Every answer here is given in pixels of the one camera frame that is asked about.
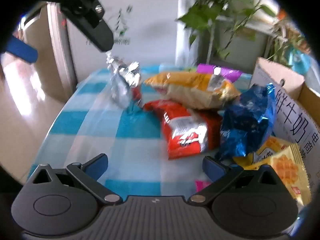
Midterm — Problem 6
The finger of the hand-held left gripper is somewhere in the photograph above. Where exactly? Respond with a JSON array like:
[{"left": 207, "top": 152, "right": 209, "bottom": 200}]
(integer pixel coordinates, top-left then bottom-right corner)
[
  {"left": 5, "top": 35, "right": 38, "bottom": 63},
  {"left": 46, "top": 0, "right": 115, "bottom": 52}
]

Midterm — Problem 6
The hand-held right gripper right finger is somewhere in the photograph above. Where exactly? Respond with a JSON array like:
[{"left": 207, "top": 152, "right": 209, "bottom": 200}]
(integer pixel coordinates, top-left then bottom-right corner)
[{"left": 187, "top": 156, "right": 285, "bottom": 204}]

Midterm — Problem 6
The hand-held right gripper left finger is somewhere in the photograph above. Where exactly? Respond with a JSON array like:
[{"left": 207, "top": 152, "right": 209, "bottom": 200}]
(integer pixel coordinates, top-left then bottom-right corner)
[{"left": 25, "top": 153, "right": 123, "bottom": 204}]

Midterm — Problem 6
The pink snack packet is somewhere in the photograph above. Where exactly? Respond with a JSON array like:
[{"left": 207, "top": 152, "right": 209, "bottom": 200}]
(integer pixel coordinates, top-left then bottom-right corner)
[{"left": 195, "top": 180, "right": 213, "bottom": 193}]

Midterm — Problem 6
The red snack packet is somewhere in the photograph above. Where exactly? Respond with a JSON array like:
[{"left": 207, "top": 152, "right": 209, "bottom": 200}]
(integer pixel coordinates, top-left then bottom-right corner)
[{"left": 143, "top": 99, "right": 223, "bottom": 160}]

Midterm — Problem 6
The blue snack packet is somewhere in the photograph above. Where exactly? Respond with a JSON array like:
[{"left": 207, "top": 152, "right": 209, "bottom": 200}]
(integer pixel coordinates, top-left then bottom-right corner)
[{"left": 215, "top": 83, "right": 277, "bottom": 161}]

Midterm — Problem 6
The silver foil snack packet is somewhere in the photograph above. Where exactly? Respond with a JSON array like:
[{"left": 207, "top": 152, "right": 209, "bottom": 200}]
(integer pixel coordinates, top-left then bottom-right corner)
[{"left": 105, "top": 51, "right": 143, "bottom": 109}]

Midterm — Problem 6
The yellow waffle snack packet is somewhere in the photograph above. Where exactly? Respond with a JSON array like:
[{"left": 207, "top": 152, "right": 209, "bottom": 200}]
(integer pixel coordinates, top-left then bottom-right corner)
[{"left": 232, "top": 136, "right": 312, "bottom": 207}]

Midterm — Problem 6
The yellow-orange snack packet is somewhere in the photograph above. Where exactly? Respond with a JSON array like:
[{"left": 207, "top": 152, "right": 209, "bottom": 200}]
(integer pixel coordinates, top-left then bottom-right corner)
[{"left": 144, "top": 71, "right": 240, "bottom": 110}]

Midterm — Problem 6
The purple snack packet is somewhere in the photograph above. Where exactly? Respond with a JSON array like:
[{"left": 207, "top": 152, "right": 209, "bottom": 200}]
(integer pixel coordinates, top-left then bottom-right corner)
[{"left": 196, "top": 64, "right": 243, "bottom": 82}]

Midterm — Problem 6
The cardboard box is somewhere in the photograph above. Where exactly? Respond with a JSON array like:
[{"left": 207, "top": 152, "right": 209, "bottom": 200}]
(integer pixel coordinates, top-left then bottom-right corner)
[{"left": 249, "top": 57, "right": 320, "bottom": 165}]

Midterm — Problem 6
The beige cabinet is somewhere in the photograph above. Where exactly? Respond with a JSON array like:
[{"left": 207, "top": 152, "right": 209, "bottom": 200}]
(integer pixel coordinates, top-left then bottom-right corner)
[{"left": 19, "top": 1, "right": 78, "bottom": 103}]

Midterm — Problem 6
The white freezer with green print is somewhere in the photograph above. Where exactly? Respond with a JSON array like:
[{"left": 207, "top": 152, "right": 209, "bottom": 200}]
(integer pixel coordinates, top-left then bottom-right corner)
[{"left": 66, "top": 0, "right": 180, "bottom": 83}]

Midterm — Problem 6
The blue white checkered tablecloth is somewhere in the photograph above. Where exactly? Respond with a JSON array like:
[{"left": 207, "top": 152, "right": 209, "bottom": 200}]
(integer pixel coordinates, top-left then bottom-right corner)
[{"left": 29, "top": 65, "right": 253, "bottom": 197}]

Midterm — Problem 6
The green pothos plant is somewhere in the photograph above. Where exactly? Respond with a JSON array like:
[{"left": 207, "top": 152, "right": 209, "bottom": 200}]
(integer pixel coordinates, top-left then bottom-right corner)
[{"left": 176, "top": 0, "right": 310, "bottom": 63}]

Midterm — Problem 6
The large white plant pot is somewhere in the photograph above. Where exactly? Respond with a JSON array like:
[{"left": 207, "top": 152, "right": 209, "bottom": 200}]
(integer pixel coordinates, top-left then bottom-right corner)
[{"left": 197, "top": 17, "right": 269, "bottom": 68}]

